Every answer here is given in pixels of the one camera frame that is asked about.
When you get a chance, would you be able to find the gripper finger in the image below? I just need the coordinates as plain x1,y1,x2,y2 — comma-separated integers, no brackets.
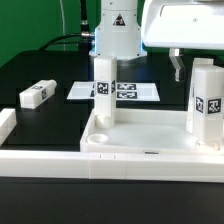
169,48,185,82

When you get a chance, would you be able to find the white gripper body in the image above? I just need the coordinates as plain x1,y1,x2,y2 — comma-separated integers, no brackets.
141,0,224,50

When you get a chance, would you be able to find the white U-shaped fence frame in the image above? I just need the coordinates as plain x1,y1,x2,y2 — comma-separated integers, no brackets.
0,107,224,184

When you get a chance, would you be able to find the white desk top tray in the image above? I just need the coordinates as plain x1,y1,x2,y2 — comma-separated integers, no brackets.
80,108,224,156

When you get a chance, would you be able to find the black cable with connector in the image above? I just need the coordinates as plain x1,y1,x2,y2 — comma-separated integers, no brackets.
39,0,98,52

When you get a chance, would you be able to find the white thin cable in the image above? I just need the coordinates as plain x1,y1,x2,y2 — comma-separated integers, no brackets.
59,0,67,52

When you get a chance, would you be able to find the white fiducial marker sheet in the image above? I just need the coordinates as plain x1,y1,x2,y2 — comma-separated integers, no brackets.
67,81,160,102

